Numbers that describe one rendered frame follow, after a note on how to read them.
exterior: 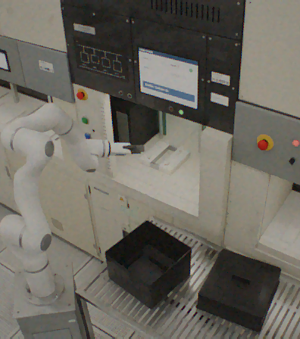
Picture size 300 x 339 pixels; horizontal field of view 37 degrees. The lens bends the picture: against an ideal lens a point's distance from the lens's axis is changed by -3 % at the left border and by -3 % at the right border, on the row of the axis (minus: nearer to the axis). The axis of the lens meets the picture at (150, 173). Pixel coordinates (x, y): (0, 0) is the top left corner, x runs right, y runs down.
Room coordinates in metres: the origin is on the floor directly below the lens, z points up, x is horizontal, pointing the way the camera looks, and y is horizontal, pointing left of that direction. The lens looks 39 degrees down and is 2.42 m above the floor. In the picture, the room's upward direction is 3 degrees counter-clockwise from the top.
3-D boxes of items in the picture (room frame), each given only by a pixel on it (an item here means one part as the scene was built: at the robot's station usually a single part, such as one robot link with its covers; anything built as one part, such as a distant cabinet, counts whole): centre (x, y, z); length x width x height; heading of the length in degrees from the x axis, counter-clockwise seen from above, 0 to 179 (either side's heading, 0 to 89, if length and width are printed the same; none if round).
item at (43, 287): (1.26, 0.52, 0.85); 0.19 x 0.19 x 0.18
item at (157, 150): (2.05, -0.08, 0.89); 0.22 x 0.21 x 0.04; 143
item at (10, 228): (1.27, 0.55, 1.07); 0.19 x 0.12 x 0.24; 61
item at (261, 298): (1.18, -0.36, 0.83); 0.29 x 0.29 x 0.13; 60
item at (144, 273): (1.32, 0.03, 0.85); 0.28 x 0.28 x 0.17; 45
